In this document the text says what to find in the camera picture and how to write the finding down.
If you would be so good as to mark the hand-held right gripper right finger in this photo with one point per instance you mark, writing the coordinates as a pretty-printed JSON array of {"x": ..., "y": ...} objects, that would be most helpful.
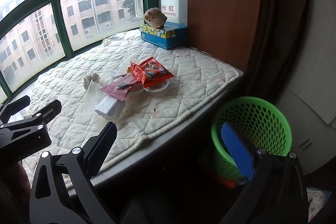
[{"x": 236, "y": 148}]

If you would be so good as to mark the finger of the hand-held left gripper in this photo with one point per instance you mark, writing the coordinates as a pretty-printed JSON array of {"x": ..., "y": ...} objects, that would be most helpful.
[
  {"x": 29, "y": 134},
  {"x": 18, "y": 106}
]

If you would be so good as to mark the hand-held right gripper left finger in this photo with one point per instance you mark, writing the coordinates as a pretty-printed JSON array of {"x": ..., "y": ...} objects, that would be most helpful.
[{"x": 105, "y": 140}]

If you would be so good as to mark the white foam block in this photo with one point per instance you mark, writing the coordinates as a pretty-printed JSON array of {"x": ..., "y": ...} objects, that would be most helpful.
[{"x": 110, "y": 108}]

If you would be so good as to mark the green plastic mesh basket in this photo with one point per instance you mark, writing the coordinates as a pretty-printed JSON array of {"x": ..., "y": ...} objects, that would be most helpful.
[{"x": 252, "y": 113}]

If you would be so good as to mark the pink packet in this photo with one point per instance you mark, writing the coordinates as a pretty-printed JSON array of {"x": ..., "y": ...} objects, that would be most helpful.
[{"x": 118, "y": 87}]

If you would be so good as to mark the white plastic lid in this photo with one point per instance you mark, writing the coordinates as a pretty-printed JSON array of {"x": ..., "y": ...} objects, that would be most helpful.
[{"x": 161, "y": 88}]

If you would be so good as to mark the orange snack packet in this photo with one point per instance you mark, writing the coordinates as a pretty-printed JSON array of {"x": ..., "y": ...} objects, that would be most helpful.
[{"x": 149, "y": 73}]

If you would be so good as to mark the person's left forearm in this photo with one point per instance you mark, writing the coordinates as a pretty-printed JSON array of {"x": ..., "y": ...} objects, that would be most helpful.
[{"x": 23, "y": 174}]

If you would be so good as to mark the orange plastic item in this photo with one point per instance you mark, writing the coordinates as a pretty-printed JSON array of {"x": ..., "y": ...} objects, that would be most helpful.
[{"x": 225, "y": 183}]

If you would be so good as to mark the clear plastic packaging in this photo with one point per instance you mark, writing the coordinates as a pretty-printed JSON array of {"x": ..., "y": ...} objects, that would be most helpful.
[{"x": 90, "y": 98}]

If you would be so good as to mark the crumpled beige paper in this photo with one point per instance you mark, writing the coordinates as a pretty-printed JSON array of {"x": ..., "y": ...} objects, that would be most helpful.
[{"x": 90, "y": 77}]

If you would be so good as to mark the white quilted mat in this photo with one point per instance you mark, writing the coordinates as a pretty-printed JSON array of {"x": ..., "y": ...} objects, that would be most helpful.
[{"x": 183, "y": 87}]

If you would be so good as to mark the floral cloth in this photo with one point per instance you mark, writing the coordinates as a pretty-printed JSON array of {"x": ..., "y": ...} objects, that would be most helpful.
[{"x": 317, "y": 203}]

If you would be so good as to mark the white cabinet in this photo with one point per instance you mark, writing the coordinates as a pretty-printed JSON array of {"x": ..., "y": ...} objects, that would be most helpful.
[{"x": 317, "y": 82}]

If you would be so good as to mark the blue patterned tissue box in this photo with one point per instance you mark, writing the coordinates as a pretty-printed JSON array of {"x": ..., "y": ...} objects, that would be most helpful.
[{"x": 165, "y": 36}]

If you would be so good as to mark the dark brown curtain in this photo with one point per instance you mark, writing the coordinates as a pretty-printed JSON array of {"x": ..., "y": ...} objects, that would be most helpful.
[{"x": 283, "y": 29}]

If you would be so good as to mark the beige plush toy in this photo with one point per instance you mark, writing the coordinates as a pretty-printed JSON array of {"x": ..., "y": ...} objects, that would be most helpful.
[{"x": 155, "y": 18}]

